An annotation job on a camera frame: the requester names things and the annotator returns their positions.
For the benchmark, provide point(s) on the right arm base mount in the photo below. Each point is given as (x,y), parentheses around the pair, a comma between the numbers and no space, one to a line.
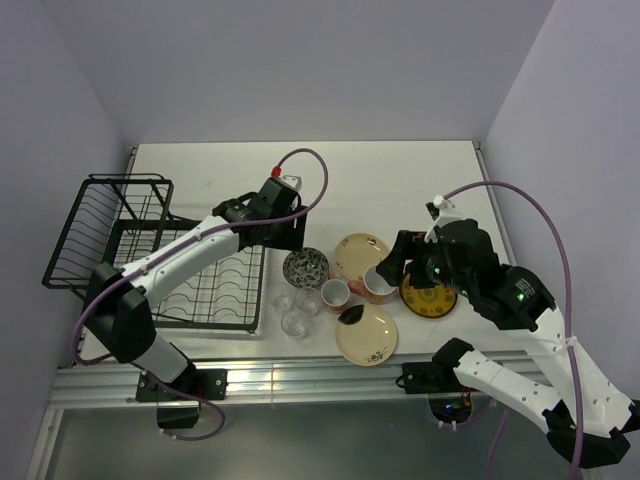
(449,401)

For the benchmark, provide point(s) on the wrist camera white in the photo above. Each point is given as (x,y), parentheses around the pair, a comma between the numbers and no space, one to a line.
(291,181)
(442,212)

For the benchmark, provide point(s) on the cream plate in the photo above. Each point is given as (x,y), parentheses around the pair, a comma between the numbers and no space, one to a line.
(356,252)
(366,335)

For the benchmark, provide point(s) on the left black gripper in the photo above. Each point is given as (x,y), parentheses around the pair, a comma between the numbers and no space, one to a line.
(292,240)

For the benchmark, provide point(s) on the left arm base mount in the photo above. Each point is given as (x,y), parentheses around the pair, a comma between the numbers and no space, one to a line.
(201,386)

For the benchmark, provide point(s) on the clear glass cup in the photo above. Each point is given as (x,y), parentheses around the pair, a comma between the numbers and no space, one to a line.
(294,324)
(282,300)
(308,301)

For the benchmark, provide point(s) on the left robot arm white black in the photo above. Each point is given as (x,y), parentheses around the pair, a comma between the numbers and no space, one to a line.
(120,312)

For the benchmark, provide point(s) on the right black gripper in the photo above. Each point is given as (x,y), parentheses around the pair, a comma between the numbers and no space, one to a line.
(408,244)

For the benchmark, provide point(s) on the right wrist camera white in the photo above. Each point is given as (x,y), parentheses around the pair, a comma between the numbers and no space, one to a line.
(442,212)

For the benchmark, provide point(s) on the clear glass cup left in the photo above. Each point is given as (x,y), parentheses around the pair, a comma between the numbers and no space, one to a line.
(282,300)

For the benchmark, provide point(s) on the patterned pink ceramic bowl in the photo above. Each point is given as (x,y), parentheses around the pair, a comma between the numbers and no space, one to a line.
(306,268)

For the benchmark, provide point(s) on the black yellow ornate plate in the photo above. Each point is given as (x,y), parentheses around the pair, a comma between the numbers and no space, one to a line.
(431,303)

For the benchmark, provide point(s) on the cream plate lower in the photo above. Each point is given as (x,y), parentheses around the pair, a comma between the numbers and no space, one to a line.
(366,335)

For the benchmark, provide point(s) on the large pink flower mug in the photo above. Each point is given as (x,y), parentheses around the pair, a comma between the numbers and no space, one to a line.
(376,289)

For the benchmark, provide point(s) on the small pink mug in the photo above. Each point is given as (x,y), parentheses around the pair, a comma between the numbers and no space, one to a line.
(338,295)

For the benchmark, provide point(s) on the clear glass cup front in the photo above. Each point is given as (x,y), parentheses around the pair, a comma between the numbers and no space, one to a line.
(294,324)

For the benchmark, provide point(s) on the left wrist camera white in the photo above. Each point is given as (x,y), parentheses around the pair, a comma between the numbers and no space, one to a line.
(291,181)

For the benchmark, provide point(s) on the cream plate upper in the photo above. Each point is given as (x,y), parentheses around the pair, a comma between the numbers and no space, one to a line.
(356,252)

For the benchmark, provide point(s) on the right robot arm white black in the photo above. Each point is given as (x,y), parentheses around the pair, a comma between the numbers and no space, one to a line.
(579,405)

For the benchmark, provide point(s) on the clear glass cup right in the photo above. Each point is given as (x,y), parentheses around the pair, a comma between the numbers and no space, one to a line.
(308,301)

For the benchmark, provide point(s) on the aluminium rail frame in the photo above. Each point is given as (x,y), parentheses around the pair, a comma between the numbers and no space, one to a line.
(293,380)

